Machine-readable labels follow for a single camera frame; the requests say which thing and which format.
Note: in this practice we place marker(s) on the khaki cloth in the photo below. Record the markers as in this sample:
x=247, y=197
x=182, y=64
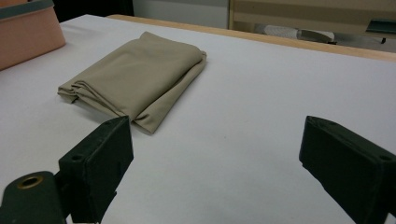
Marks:
x=140, y=77

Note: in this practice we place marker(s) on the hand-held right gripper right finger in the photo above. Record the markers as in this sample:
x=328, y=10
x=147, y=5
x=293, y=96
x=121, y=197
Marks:
x=348, y=158

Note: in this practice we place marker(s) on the wooden desk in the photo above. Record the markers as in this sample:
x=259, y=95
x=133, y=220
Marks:
x=311, y=12

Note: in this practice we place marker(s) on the dark rectangular desk fitting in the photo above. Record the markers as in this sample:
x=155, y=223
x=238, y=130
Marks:
x=381, y=26

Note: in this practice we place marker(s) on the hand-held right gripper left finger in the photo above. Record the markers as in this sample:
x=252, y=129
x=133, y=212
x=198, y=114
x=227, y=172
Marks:
x=93, y=168

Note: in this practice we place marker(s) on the pink basket with grey rim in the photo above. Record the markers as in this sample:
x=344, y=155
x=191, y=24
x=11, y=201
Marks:
x=28, y=37

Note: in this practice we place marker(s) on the white chair base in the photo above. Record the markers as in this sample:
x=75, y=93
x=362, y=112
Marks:
x=289, y=31

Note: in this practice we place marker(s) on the white table sheet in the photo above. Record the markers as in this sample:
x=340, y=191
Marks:
x=249, y=109

